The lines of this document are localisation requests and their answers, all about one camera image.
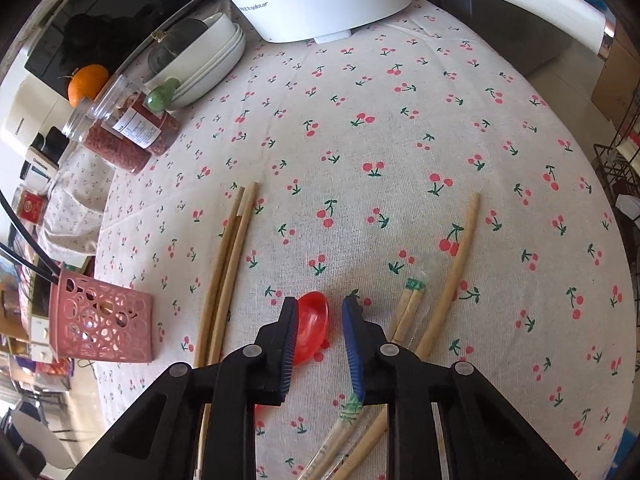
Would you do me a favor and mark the orange fruit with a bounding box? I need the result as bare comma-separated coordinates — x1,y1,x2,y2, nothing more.
67,64,110,109

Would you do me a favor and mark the brown cardboard box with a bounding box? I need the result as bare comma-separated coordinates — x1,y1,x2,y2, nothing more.
592,35,640,121

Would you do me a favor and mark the dark green squash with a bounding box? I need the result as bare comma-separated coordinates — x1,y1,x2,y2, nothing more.
148,19,208,75

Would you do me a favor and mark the small white box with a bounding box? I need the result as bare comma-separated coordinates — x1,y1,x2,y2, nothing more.
21,147,62,195

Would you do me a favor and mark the pink perforated utensil holder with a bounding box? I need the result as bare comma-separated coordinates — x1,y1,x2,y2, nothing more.
48,269,155,363

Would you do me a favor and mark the green ceramic spoon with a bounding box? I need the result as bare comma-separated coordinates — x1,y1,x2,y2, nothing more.
145,78,179,112

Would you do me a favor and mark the black microwave oven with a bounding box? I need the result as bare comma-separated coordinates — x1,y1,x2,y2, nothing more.
24,0,221,83

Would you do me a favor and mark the clear jar of goji berries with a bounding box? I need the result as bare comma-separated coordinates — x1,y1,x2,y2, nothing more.
94,75,180,157
61,100,152,177

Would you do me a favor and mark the long curved wooden chopstick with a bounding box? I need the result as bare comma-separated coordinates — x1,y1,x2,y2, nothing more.
344,192,482,480

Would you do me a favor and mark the red tin box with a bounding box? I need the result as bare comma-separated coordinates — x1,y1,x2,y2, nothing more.
16,187,49,227

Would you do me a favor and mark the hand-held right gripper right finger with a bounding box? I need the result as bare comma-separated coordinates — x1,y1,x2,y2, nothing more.
341,296,581,480

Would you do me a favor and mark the red plastic spoon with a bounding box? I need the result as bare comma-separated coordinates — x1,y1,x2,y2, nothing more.
254,291,332,417

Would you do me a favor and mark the black wire rack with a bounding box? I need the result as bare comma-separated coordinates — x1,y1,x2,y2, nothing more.
592,100,640,281

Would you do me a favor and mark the white ceramic bowl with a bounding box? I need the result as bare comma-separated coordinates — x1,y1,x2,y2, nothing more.
144,12,237,88
170,25,244,98
167,35,247,109

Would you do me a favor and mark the white air fryer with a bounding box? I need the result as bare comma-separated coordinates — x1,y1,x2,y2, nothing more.
0,72,72,162

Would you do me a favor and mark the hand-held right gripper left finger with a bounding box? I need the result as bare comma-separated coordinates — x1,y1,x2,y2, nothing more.
65,296,301,480

